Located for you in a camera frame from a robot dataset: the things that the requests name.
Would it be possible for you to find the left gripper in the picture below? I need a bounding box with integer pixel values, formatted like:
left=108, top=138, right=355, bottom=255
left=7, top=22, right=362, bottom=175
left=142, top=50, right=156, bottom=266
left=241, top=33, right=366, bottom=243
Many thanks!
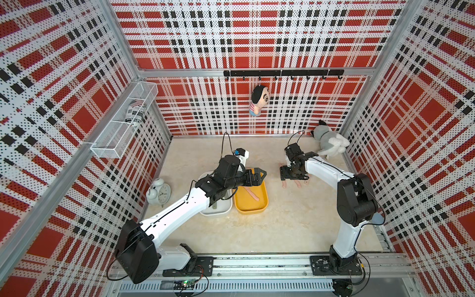
left=225, top=168, right=267, bottom=190

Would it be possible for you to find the yellow plastic storage box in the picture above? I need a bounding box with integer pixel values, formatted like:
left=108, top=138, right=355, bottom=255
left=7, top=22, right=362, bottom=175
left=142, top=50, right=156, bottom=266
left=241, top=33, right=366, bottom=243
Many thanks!
left=234, top=181, right=269, bottom=215

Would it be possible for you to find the white plastic storage box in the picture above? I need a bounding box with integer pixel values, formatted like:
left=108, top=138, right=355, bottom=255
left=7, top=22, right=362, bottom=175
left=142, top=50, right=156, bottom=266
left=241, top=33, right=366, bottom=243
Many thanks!
left=200, top=189, right=233, bottom=217

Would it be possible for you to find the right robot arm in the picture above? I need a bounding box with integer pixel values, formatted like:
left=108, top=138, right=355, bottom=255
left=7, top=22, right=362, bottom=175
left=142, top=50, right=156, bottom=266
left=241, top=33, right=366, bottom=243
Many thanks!
left=280, top=143, right=380, bottom=275

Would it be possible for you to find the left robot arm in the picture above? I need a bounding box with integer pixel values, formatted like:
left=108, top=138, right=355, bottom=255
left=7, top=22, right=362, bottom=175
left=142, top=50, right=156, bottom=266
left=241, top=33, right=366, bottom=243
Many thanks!
left=114, top=155, right=267, bottom=284

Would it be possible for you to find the grey white plush toy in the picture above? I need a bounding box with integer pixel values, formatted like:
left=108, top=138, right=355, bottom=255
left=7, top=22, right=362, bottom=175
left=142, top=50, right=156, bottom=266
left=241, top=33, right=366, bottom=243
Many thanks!
left=311, top=120, right=350, bottom=159

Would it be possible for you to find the cartoon boy doll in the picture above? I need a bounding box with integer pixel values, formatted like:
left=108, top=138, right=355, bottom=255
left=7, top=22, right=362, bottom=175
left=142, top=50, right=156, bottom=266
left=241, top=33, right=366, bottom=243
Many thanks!
left=249, top=85, right=270, bottom=116

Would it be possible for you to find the blue oval pad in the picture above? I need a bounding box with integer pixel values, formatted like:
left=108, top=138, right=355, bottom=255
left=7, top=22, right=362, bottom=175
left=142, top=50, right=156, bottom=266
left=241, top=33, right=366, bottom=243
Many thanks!
left=369, top=212, right=385, bottom=226

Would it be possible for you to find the white alarm clock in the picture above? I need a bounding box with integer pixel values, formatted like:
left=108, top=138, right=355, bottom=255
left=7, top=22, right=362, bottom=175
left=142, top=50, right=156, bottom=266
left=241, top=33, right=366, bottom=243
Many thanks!
left=146, top=178, right=171, bottom=206

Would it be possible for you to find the green circuit board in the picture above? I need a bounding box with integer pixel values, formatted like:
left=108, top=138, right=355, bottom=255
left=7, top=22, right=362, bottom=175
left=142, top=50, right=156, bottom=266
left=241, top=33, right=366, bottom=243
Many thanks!
left=160, top=280, right=195, bottom=291

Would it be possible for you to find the striped can in basket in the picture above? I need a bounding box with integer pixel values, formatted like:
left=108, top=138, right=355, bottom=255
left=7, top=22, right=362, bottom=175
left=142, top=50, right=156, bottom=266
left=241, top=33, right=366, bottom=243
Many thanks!
left=125, top=100, right=146, bottom=126

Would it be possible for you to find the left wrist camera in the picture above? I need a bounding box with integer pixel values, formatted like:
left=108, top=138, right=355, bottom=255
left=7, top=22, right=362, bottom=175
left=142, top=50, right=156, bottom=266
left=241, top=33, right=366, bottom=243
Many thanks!
left=233, top=148, right=249, bottom=167

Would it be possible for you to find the black hook rail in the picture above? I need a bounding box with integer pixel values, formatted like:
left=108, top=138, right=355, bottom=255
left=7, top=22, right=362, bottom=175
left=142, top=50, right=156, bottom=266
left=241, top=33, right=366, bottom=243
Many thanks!
left=223, top=69, right=345, bottom=78

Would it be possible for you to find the metal base rail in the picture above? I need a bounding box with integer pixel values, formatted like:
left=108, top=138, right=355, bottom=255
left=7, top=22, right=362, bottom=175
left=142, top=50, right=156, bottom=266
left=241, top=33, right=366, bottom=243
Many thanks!
left=105, top=252, right=423, bottom=297

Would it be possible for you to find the clear wire wall basket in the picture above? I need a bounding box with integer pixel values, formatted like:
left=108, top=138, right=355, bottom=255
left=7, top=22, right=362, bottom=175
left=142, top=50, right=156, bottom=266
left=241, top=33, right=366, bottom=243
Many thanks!
left=91, top=82, right=158, bottom=159

